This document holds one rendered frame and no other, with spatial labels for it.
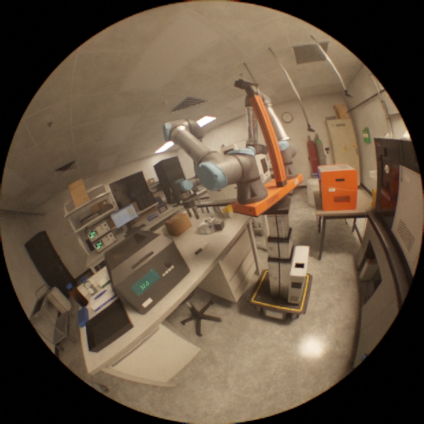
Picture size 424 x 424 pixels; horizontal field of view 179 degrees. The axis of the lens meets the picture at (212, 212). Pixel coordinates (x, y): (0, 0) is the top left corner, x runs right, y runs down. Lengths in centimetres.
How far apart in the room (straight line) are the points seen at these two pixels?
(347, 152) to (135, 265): 458
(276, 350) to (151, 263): 127
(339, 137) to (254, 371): 464
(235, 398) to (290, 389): 43
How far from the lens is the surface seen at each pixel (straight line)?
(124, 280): 69
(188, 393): 162
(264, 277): 149
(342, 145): 435
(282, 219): 80
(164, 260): 74
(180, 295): 78
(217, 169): 47
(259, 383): 145
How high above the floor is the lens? 145
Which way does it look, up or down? 19 degrees down
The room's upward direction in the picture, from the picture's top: 20 degrees counter-clockwise
